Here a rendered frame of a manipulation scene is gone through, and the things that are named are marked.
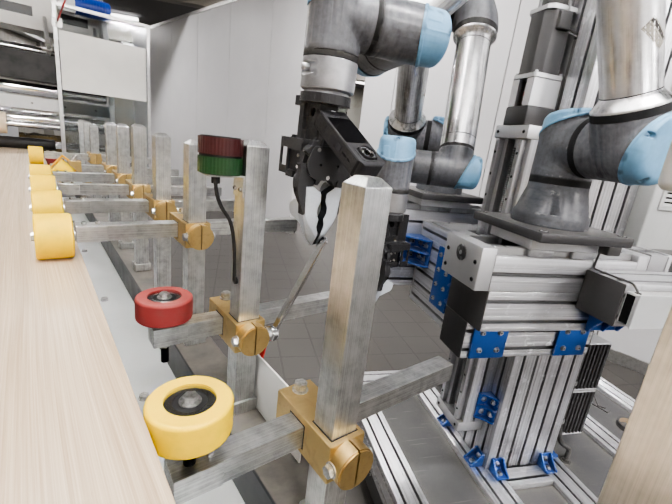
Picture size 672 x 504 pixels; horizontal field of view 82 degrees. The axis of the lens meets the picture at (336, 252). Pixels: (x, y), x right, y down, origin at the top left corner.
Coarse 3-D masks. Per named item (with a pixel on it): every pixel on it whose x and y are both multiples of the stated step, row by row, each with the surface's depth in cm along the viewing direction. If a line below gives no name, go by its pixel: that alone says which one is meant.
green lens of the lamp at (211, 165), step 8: (200, 160) 51; (208, 160) 50; (216, 160) 50; (224, 160) 50; (232, 160) 51; (240, 160) 52; (200, 168) 51; (208, 168) 50; (216, 168) 50; (224, 168) 51; (232, 168) 51; (240, 168) 53
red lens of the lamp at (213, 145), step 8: (200, 136) 50; (208, 136) 49; (200, 144) 50; (208, 144) 50; (216, 144) 50; (224, 144) 50; (232, 144) 50; (240, 144) 52; (200, 152) 51; (208, 152) 50; (216, 152) 50; (224, 152) 50; (232, 152) 51; (240, 152) 52
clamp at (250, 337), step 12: (216, 300) 67; (228, 312) 63; (228, 324) 61; (240, 324) 60; (252, 324) 60; (264, 324) 62; (228, 336) 62; (240, 336) 59; (252, 336) 59; (264, 336) 60; (240, 348) 59; (252, 348) 60; (264, 348) 61
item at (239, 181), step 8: (216, 136) 50; (224, 136) 53; (216, 176) 52; (224, 176) 52; (232, 176) 53; (240, 176) 54; (216, 184) 53; (240, 184) 55; (216, 192) 54; (240, 192) 55; (224, 208) 55; (232, 224) 56; (232, 232) 56; (232, 240) 57; (232, 248) 57; (232, 280) 59
